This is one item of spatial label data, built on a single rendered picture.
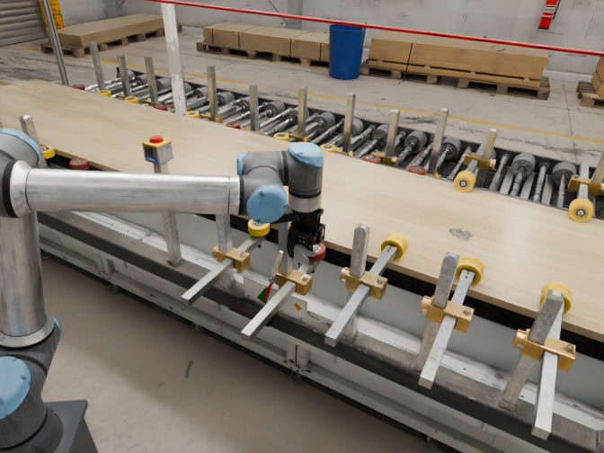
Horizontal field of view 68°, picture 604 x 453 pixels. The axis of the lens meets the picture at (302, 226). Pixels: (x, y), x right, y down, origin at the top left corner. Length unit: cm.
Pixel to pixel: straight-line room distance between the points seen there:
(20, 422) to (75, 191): 67
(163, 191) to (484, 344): 115
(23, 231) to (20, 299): 21
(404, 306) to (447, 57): 570
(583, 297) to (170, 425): 169
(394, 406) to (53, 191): 157
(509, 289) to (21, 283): 139
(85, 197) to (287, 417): 149
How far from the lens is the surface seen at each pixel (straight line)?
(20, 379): 137
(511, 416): 149
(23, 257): 128
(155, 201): 97
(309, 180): 112
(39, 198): 101
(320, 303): 176
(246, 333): 132
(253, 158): 110
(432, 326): 135
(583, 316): 157
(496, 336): 161
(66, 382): 251
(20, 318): 141
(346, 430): 216
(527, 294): 157
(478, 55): 702
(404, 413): 205
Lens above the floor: 182
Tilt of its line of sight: 33 degrees down
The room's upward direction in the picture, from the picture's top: 2 degrees clockwise
